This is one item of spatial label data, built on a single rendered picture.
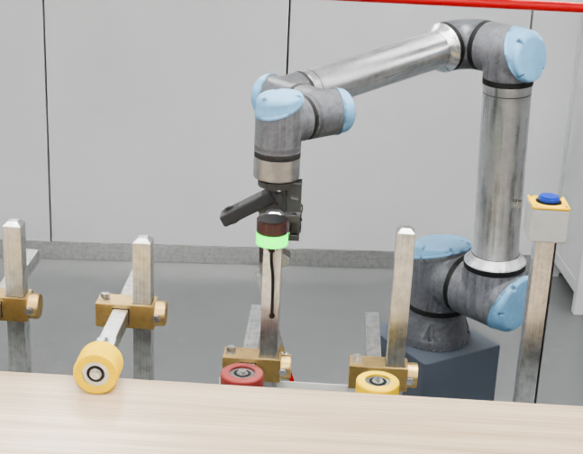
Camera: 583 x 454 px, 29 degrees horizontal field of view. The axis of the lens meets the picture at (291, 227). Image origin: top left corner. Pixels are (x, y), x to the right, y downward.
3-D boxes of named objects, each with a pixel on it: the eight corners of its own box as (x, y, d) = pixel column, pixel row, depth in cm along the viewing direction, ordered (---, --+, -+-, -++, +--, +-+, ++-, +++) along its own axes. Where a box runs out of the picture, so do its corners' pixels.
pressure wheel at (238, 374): (222, 413, 216) (223, 358, 212) (263, 415, 216) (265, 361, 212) (217, 434, 209) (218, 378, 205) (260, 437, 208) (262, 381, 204)
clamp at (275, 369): (224, 367, 228) (224, 345, 227) (291, 372, 228) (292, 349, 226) (221, 381, 223) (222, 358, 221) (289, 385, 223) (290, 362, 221)
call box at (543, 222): (522, 232, 216) (527, 194, 214) (559, 234, 216) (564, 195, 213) (527, 245, 210) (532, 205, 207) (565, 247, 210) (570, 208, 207)
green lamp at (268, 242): (257, 236, 214) (257, 225, 213) (288, 238, 213) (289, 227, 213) (254, 248, 208) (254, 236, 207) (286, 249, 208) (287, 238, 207)
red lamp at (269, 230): (257, 223, 213) (258, 213, 212) (289, 225, 213) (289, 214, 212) (255, 235, 207) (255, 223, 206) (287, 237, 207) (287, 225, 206)
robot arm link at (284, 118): (316, 94, 214) (277, 100, 208) (314, 157, 218) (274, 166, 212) (284, 84, 220) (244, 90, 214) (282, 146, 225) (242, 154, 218)
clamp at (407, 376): (348, 375, 228) (349, 352, 226) (414, 379, 228) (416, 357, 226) (348, 390, 222) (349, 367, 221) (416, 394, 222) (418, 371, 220)
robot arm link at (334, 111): (323, 79, 230) (277, 86, 222) (363, 91, 222) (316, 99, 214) (321, 124, 233) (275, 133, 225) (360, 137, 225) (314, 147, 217)
